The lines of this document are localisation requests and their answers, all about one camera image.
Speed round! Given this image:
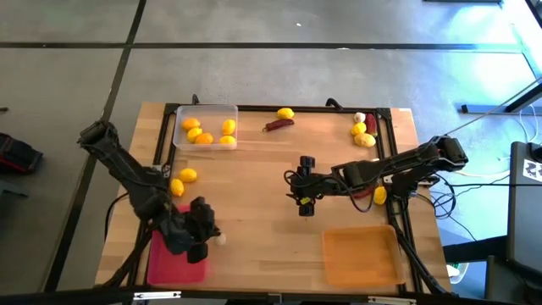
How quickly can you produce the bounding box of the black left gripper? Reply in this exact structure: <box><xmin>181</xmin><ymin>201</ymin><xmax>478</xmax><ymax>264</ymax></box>
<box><xmin>160</xmin><ymin>197</ymin><xmax>222</xmax><ymax>264</ymax></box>

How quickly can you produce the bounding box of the red chili pepper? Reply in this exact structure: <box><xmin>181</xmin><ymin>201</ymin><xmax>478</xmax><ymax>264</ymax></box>
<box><xmin>349</xmin><ymin>186</ymin><xmax>377</xmax><ymax>201</ymax></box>
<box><xmin>262</xmin><ymin>118</ymin><xmax>296</xmax><ymax>133</ymax></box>
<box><xmin>365</xmin><ymin>113</ymin><xmax>379</xmax><ymax>137</ymax></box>

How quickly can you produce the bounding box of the black cable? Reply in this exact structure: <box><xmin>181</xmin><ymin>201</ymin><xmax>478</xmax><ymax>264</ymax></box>
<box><xmin>425</xmin><ymin>169</ymin><xmax>512</xmax><ymax>242</ymax></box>

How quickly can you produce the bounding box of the orange plastic tray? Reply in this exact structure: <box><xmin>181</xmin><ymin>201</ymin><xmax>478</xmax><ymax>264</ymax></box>
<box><xmin>321</xmin><ymin>225</ymin><xmax>407</xmax><ymax>288</ymax></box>

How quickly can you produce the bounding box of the black stand base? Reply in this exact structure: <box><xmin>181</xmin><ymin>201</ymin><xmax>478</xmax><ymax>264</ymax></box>
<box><xmin>460</xmin><ymin>82</ymin><xmax>542</xmax><ymax>115</ymax></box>

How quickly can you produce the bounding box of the dark monitor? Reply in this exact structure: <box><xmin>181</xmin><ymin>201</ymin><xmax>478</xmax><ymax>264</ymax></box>
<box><xmin>506</xmin><ymin>141</ymin><xmax>542</xmax><ymax>276</ymax></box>

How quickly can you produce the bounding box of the black-framed blue tray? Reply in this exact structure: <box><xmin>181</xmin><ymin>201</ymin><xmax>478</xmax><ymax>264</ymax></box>
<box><xmin>101</xmin><ymin>93</ymin><xmax>454</xmax><ymax>297</ymax></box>

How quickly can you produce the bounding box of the clear plastic bin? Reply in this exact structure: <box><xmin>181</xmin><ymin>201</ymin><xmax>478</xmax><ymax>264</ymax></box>
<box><xmin>173</xmin><ymin>103</ymin><xmax>240</xmax><ymax>152</ymax></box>

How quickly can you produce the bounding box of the white printed marker sheet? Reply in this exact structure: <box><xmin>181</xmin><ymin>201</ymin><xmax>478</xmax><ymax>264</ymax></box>
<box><xmin>523</xmin><ymin>158</ymin><xmax>542</xmax><ymax>184</ymax></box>

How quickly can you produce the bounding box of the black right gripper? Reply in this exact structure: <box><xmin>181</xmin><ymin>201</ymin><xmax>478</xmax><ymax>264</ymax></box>
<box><xmin>287</xmin><ymin>155</ymin><xmax>346</xmax><ymax>218</ymax></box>

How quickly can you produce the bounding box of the white plastic object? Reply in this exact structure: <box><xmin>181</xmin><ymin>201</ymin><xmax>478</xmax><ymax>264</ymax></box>
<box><xmin>446</xmin><ymin>262</ymin><xmax>469</xmax><ymax>279</ymax></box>

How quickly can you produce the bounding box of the silver table bracket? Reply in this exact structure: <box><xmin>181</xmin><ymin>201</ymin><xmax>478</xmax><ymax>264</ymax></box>
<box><xmin>367</xmin><ymin>296</ymin><xmax>418</xmax><ymax>305</ymax></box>
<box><xmin>133</xmin><ymin>291</ymin><xmax>183</xmax><ymax>302</ymax></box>

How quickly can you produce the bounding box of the black bag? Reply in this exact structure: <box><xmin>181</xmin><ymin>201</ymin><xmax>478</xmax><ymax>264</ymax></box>
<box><xmin>0</xmin><ymin>132</ymin><xmax>44</xmax><ymax>175</ymax></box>

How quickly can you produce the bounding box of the pink plastic tray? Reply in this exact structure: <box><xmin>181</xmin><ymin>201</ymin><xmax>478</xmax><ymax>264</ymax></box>
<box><xmin>146</xmin><ymin>205</ymin><xmax>211</xmax><ymax>286</ymax></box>

